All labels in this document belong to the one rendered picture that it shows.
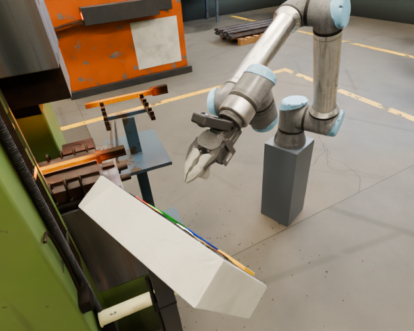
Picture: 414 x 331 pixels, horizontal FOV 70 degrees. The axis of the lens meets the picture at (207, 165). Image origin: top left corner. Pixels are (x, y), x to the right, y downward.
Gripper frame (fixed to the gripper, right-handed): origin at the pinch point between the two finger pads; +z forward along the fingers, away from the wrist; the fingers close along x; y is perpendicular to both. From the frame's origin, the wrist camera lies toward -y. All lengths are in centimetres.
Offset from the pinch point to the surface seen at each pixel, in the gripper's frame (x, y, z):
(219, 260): -26.2, -15.8, 11.6
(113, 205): -1.3, -15.8, 14.5
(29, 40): 32.6, -33.7, -4.8
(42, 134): 75, 4, 12
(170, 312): -10.9, 10.1, 28.7
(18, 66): 34.5, -31.4, 1.1
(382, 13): 170, 484, -641
